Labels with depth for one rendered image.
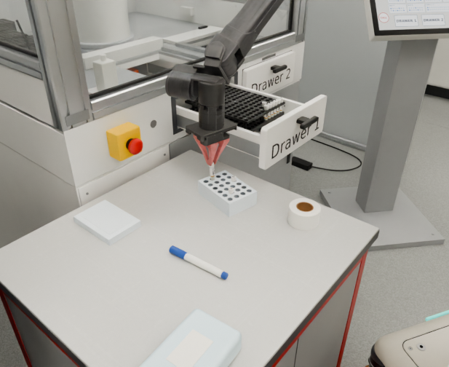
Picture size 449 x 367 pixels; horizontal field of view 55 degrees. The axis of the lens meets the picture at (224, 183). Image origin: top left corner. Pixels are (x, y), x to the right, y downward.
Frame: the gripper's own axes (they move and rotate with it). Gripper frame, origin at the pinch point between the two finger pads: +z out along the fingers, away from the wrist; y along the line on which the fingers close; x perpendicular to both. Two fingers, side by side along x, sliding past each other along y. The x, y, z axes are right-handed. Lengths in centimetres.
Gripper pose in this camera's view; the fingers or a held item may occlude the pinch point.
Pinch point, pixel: (211, 161)
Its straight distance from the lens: 100.7
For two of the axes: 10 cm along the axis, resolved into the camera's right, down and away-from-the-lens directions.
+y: -7.7, 3.3, -5.5
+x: 6.4, 4.2, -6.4
